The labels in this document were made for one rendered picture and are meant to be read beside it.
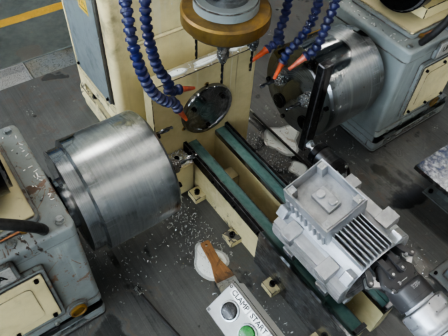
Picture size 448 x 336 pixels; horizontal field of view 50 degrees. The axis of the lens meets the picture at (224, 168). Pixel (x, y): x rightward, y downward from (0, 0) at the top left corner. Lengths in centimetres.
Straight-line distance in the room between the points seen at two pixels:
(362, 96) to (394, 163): 32
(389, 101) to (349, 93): 19
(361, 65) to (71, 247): 78
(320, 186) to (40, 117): 93
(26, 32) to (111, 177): 254
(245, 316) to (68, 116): 93
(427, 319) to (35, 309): 70
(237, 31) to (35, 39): 250
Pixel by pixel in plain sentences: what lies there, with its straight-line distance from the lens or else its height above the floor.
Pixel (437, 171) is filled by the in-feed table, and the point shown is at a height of 92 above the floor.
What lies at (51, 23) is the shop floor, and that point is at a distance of 343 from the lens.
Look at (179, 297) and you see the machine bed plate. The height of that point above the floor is 80.
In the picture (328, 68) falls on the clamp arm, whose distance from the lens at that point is 100.
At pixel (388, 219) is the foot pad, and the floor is 110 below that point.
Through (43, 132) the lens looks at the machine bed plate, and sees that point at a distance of 152.
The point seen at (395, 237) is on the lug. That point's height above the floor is 110.
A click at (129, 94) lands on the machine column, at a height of 104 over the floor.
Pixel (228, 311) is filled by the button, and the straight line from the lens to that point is 85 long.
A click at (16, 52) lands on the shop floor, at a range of 324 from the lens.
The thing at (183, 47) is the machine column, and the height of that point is 112.
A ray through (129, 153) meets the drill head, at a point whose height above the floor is 116.
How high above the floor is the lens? 185
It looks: 51 degrees down
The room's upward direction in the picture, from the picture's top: 4 degrees clockwise
